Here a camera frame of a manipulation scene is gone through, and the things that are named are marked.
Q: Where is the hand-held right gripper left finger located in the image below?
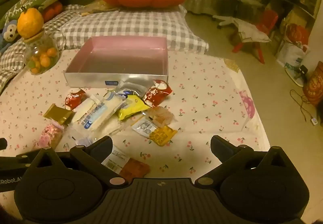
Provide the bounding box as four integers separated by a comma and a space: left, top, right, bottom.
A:
30, 136, 124, 186

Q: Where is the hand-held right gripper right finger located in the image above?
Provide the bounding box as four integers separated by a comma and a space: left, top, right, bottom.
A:
195, 135, 292, 186

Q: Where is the pink snack packet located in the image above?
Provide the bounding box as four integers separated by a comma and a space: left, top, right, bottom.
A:
38, 123, 65, 151

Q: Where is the white blue snack packet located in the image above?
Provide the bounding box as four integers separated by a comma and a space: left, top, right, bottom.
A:
82, 91, 128, 131

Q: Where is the brown white-label snack packet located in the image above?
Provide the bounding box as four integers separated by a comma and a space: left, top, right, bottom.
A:
101, 145, 151, 183

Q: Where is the yellow snack packet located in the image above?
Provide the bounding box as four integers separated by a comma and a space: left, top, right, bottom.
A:
118, 95, 150, 121

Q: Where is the gold snack packet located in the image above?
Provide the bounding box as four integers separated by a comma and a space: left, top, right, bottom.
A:
43, 103, 74, 126

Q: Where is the red snack packet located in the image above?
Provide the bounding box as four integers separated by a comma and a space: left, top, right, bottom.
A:
143, 80, 173, 108
65, 89, 87, 111

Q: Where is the yellow waffle packet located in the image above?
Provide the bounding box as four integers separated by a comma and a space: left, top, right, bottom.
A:
131, 118, 178, 147

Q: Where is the clear biscuit packet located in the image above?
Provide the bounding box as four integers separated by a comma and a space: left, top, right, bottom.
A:
145, 106, 178, 128

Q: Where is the silver snack packet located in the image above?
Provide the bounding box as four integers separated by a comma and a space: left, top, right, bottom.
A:
115, 80, 149, 96

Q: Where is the pink cardboard box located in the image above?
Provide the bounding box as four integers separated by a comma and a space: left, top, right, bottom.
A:
64, 36, 169, 88

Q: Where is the floral bed sheet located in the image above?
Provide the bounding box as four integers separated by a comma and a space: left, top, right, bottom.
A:
0, 50, 272, 181

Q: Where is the pile of small oranges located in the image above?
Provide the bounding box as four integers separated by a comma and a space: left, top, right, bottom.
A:
29, 47, 57, 73

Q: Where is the blue monkey plush toy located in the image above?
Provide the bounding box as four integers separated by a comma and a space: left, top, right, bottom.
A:
0, 20, 22, 50

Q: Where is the glass jar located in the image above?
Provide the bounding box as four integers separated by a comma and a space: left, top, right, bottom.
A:
23, 31, 63, 75

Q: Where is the orange printed bag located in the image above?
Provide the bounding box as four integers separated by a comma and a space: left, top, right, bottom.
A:
303, 61, 323, 107

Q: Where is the white plastic bag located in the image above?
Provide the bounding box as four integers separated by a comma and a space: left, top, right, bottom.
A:
276, 38, 309, 69

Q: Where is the folded newspaper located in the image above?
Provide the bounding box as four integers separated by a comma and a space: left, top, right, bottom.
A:
233, 18, 272, 43

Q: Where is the orange fruit jar stopper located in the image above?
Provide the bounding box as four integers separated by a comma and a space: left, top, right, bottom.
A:
17, 7, 44, 43

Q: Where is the grey checked pillow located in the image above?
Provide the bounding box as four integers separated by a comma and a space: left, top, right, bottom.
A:
0, 4, 209, 93

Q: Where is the red gift bag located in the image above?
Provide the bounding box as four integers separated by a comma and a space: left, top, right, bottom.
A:
285, 23, 310, 46

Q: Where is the red plastic chair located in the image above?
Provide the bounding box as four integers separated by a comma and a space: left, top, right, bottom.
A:
232, 9, 279, 64

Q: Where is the orange plush cushion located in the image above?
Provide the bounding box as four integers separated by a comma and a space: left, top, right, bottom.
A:
42, 1, 63, 22

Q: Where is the black cable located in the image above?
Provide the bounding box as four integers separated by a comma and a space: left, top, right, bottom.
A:
290, 89, 312, 123

